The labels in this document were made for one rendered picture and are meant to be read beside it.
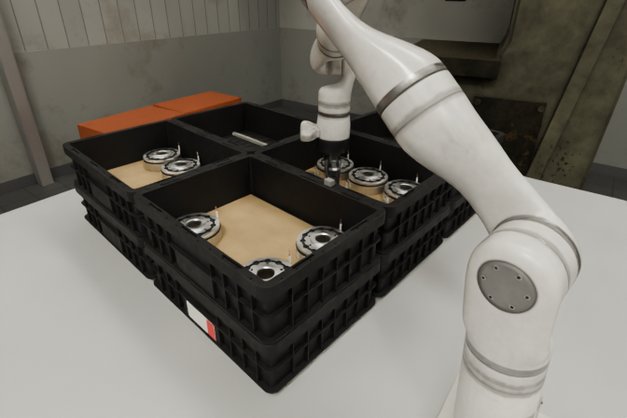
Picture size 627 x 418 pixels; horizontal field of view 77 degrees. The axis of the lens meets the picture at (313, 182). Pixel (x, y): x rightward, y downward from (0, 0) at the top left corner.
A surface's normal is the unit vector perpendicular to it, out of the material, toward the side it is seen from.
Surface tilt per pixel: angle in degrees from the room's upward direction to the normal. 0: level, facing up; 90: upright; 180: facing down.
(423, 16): 90
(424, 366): 0
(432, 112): 66
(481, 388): 91
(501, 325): 93
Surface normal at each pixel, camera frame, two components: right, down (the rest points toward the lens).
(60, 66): 0.80, 0.27
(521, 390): -0.04, 0.41
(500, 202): -0.51, 0.57
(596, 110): -0.41, 0.40
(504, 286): -0.73, 0.35
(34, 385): 0.01, -0.90
